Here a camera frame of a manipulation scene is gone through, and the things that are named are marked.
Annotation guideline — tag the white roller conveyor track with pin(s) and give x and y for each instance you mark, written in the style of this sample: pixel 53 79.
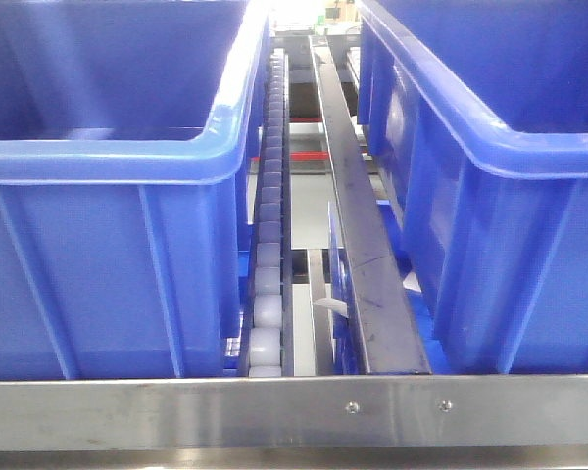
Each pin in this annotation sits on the white roller conveyor track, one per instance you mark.
pixel 267 333

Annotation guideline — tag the large blue bin left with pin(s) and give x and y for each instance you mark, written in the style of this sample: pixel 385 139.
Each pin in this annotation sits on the large blue bin left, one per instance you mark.
pixel 126 128

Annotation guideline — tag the large blue bin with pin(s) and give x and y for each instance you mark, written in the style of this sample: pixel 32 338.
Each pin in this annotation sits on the large blue bin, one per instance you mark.
pixel 477 113
pixel 126 128

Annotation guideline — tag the large blue bin right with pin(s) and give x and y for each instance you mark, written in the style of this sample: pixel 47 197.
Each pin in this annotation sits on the large blue bin right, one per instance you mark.
pixel 477 113

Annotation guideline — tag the dark steel divider rail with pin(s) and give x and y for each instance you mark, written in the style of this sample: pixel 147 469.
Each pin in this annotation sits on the dark steel divider rail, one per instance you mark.
pixel 381 323

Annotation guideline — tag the steel front rack rail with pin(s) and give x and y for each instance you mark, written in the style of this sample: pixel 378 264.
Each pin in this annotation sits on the steel front rack rail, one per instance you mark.
pixel 349 422

